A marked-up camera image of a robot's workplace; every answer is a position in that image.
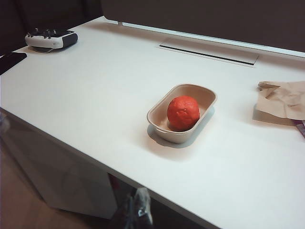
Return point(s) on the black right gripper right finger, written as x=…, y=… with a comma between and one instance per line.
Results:
x=144, y=207

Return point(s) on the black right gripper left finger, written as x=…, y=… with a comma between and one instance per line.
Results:
x=129, y=214

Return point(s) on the orange fruit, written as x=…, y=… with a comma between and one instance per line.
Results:
x=183, y=113

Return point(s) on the beige paper lunchbox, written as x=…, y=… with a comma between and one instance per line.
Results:
x=202, y=95

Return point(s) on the white table leg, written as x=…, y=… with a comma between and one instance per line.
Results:
x=59, y=171

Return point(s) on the crumpled brown paper bag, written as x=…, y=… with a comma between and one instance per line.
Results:
x=281, y=100

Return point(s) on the purple snack packet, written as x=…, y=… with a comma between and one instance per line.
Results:
x=301, y=128

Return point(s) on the white grey remote controller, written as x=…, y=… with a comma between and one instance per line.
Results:
x=47, y=41

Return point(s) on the black flat phone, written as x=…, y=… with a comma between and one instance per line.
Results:
x=10, y=62

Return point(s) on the grey desk divider panel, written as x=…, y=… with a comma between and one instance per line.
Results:
x=214, y=16

